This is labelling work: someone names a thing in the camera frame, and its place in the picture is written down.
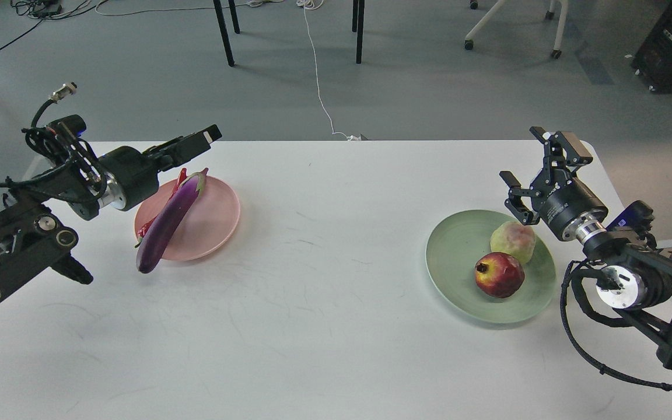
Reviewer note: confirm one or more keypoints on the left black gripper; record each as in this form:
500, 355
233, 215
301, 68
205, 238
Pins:
132, 176

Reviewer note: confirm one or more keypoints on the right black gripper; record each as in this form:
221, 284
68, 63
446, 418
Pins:
561, 198

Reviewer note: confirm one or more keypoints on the red chili pepper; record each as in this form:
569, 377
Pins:
144, 228

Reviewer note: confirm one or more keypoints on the purple eggplant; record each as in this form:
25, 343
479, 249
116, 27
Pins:
158, 237

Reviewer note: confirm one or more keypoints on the green yellow fruit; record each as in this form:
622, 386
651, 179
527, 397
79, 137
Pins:
514, 239

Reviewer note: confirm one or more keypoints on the red pomegranate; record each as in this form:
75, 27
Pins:
499, 274

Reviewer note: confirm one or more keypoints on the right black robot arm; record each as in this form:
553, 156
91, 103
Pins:
625, 279

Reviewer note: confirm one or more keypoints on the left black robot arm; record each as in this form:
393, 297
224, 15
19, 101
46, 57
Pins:
32, 238

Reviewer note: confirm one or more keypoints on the pink plate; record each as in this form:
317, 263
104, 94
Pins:
210, 222

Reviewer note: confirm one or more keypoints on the black table legs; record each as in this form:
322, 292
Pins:
357, 25

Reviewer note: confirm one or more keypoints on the green plate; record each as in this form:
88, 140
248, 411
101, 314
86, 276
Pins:
453, 248

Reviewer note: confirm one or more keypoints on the white chair base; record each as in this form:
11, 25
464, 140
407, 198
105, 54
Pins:
493, 24

